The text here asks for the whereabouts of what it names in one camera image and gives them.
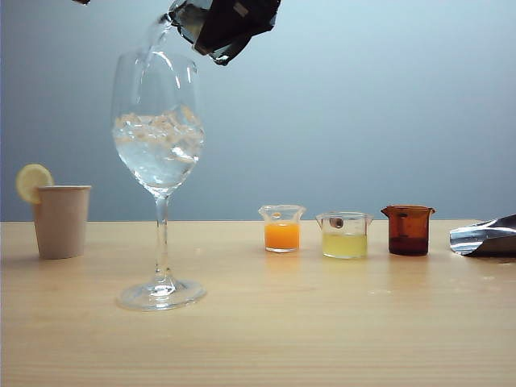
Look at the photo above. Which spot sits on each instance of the silver metal scoop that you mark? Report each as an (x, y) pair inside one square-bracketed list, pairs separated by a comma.
[(479, 240)]

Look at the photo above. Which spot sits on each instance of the beige paper cup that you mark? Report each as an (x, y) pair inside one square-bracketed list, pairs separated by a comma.
[(60, 225)]

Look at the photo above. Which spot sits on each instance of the yellow lemon slice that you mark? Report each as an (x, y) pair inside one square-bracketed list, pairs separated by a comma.
[(30, 179)]

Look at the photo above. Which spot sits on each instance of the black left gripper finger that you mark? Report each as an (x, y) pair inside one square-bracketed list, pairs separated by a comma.
[(238, 28)]

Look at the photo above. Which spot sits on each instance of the amber glass measuring cup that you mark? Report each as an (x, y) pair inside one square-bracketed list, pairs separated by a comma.
[(408, 234)]

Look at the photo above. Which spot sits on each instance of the grey tinted glass measuring cup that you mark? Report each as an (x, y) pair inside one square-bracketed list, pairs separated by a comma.
[(183, 20)]

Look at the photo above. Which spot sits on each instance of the measuring cup with orange juice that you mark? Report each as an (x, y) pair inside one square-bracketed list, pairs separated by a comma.
[(281, 238)]

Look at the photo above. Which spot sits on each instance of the clear wine glass with ice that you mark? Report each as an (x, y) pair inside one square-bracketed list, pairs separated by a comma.
[(159, 173)]

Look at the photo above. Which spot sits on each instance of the measuring cup with yellow juice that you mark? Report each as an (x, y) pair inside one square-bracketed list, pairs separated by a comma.
[(344, 246)]

